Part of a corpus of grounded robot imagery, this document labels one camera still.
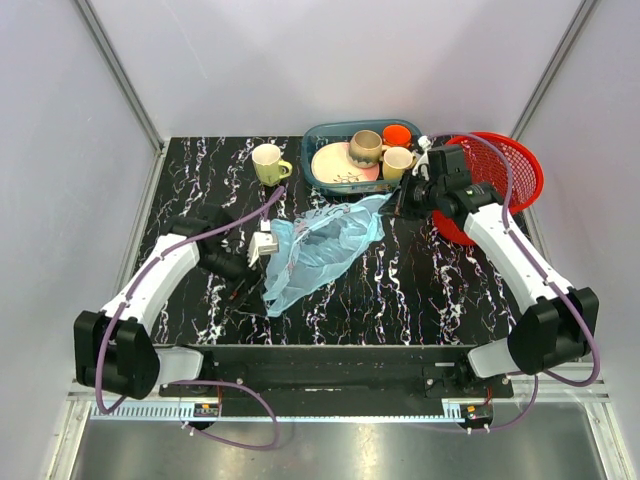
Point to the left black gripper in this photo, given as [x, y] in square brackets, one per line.
[249, 299]

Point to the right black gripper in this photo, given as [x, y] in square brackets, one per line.
[398, 205]

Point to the light blue plastic trash bag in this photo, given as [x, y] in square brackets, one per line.
[319, 247]

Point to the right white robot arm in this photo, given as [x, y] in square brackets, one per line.
[557, 322]

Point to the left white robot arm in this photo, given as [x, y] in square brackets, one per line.
[113, 348]

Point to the yellow mug in tub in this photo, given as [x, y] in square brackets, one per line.
[395, 161]

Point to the orange plastic cup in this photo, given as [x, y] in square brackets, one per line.
[397, 135]

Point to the beige brown ceramic cup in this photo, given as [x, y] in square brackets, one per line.
[365, 149]

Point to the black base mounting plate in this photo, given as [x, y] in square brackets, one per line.
[350, 381]

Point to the cream floral plate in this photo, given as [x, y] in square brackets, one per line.
[331, 164]

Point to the teal plastic dish tub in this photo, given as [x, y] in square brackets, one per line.
[324, 134]

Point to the yellow-green ceramic mug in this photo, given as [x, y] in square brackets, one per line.
[269, 166]

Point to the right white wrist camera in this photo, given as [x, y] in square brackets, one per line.
[421, 165]

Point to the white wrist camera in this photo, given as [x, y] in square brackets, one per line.
[421, 165]
[263, 242]

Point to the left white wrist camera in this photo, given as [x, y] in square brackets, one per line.
[263, 242]

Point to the aluminium front rail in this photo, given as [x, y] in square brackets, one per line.
[575, 387]

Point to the right aluminium frame post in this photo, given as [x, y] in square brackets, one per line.
[568, 40]

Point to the aluminium frame post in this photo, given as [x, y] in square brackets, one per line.
[104, 45]
[568, 40]

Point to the left aluminium frame post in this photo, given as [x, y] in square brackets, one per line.
[104, 45]

